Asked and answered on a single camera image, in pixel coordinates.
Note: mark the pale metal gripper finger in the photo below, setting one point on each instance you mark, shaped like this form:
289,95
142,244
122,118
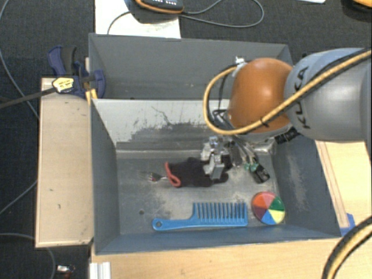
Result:
208,166
218,168

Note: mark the black cloth with red loop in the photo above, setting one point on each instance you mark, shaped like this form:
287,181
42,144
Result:
191,171

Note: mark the clear plastic fork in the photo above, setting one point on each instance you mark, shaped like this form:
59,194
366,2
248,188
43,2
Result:
154,176

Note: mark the multicolour round disc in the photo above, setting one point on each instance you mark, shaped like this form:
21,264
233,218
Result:
268,208

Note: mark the blue plastic comb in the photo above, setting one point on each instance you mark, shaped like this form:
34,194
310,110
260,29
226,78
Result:
203,224

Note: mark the black cylinder on white bracket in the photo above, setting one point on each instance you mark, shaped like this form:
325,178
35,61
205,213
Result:
286,136

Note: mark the grey metal bin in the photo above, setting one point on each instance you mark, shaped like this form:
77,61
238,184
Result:
151,68

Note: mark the pale wood board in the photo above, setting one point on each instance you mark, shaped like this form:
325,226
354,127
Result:
64,161

